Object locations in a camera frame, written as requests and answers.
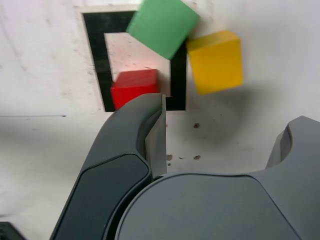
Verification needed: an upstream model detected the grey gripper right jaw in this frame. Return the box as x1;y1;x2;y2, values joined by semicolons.
114;115;320;240

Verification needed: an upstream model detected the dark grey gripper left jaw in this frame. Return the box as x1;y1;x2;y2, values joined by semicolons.
51;92;168;240

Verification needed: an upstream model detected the red cube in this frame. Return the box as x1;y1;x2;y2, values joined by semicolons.
110;69;160;111

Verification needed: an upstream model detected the yellow cube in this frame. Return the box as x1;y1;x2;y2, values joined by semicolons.
186;29;245;95

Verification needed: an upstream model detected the green cube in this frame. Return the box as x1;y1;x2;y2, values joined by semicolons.
125;0;201;61

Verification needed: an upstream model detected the black tape square outline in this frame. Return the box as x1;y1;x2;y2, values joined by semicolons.
82;10;188;113

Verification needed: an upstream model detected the black keyboard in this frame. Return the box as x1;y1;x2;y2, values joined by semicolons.
0;221;27;240

